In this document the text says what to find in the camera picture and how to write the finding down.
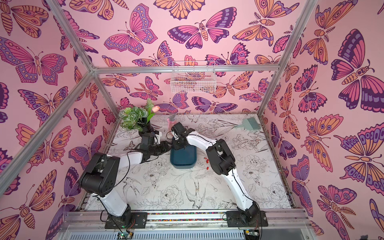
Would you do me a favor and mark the teal plastic storage box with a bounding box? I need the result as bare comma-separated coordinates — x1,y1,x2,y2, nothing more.
170,141,198,169

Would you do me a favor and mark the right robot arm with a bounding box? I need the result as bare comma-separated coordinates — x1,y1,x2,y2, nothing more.
172,129,260,222

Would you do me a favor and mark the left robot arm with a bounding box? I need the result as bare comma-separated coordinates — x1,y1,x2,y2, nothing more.
79,133,172,217

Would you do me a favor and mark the pink spray bottle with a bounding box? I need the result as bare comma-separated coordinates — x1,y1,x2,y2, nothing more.
168,116,177,128

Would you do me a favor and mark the green plant in black vase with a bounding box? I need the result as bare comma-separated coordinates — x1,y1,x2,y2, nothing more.
119,99,160,133

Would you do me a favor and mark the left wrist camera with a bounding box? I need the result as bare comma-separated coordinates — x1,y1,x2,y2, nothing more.
153,130,162,145

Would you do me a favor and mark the white wire basket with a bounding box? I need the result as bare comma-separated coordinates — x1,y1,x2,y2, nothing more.
169,61,217,94

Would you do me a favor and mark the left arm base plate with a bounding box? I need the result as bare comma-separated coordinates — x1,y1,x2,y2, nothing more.
105,212,148,230

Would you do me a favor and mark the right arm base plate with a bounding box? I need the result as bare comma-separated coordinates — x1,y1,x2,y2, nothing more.
225,211,269,228

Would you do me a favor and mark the aluminium front rail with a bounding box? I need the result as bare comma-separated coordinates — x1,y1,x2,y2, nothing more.
61,209,311,231

